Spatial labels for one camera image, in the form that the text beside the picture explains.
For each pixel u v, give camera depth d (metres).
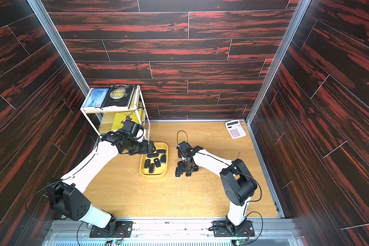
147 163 0.96
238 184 0.47
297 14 0.68
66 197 0.41
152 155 0.99
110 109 0.81
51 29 0.73
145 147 0.72
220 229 0.73
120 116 0.99
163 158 0.99
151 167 0.93
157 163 0.96
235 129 1.12
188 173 0.91
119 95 0.86
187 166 0.76
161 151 1.01
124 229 0.73
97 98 0.86
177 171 0.93
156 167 0.95
